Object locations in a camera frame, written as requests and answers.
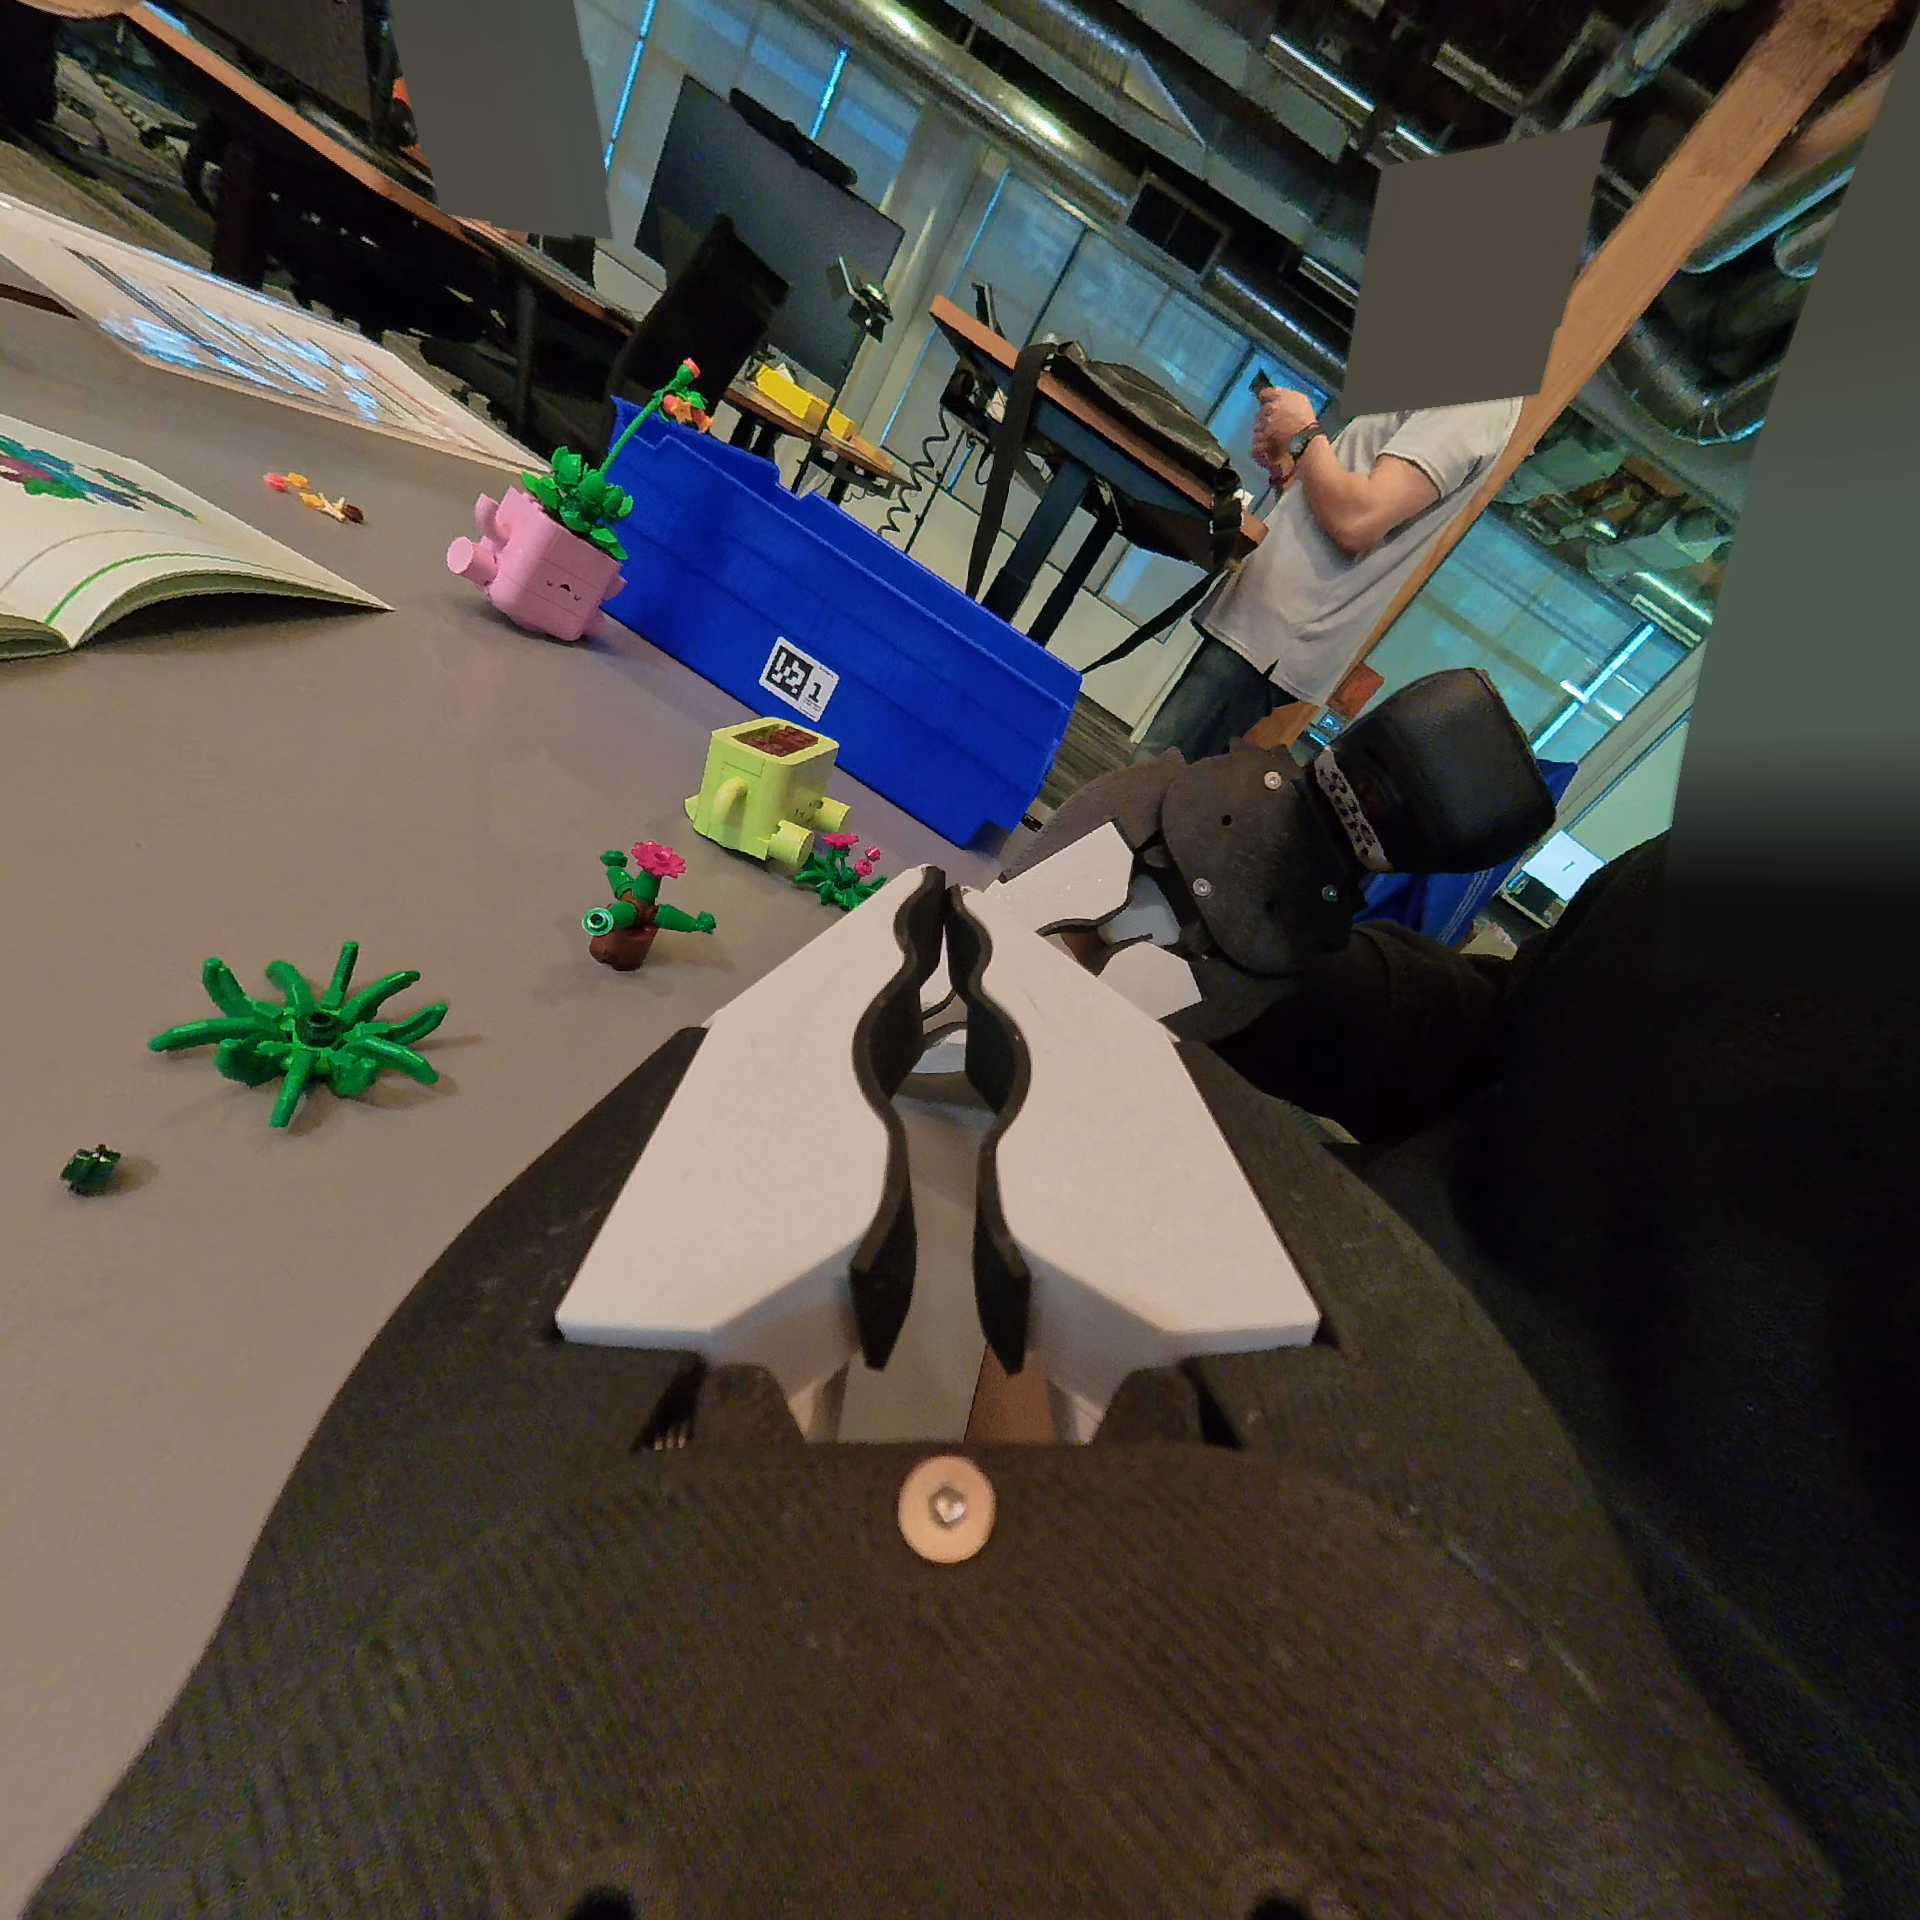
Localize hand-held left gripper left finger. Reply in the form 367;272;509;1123
555;866;950;1444

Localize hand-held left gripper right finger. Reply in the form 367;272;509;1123
944;885;1325;1444

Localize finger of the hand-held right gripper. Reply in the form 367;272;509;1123
1067;919;1204;1037
978;855;1146;940

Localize green toy plant pink flowers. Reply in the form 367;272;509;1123
791;830;892;915

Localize toy cactus pink flower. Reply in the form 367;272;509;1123
580;838;719;975

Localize blue plastic bin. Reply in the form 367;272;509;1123
599;394;1086;860

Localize small lit screen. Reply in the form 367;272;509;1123
1500;830;1608;920

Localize lime green toy pot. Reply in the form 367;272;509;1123
684;717;850;879

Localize green leafy toy plant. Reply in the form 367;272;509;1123
146;940;452;1131

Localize black bag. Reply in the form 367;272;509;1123
966;336;1251;600

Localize person's black jacket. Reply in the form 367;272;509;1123
1318;826;1920;1920

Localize standing desk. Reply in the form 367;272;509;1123
928;293;1274;682

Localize yellow box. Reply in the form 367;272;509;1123
748;358;859;440

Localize pink toy pot with plant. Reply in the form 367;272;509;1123
446;354;711;644

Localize black office chair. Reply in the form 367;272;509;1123
604;214;792;444

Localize black television screen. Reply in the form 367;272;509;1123
630;75;910;395

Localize wooden beam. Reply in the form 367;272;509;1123
1242;0;1914;758

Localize open instruction booklet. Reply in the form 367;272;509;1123
0;415;396;663

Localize printed paper sheet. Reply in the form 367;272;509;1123
0;194;543;471

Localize black coiled cable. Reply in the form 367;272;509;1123
878;412;963;549

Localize camera tripod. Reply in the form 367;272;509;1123
829;255;904;453

